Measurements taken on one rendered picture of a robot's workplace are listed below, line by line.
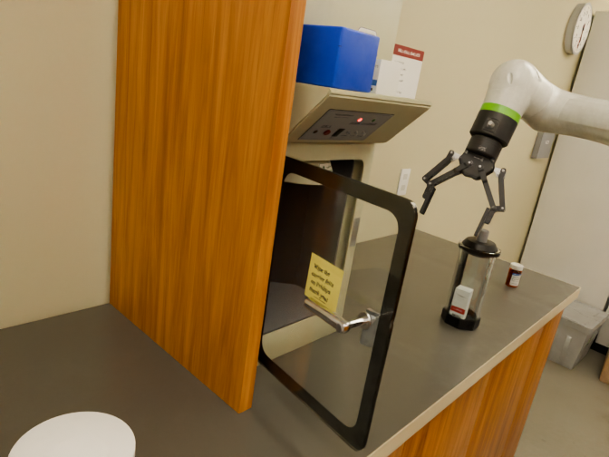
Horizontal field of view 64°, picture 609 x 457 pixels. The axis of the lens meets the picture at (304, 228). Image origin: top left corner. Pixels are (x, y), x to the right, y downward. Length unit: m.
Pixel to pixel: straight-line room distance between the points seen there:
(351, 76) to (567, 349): 2.98
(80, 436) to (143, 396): 0.31
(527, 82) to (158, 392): 1.00
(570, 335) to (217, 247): 2.94
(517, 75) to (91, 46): 0.91
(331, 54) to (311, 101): 0.07
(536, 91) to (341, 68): 0.58
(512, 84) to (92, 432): 1.04
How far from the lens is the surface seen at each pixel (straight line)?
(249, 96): 0.77
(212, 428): 0.89
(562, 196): 3.83
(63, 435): 0.67
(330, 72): 0.79
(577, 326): 3.50
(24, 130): 1.11
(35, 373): 1.04
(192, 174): 0.89
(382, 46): 1.06
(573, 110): 1.24
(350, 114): 0.86
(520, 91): 1.21
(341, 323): 0.68
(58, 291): 1.24
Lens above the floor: 1.52
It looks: 17 degrees down
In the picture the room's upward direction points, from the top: 9 degrees clockwise
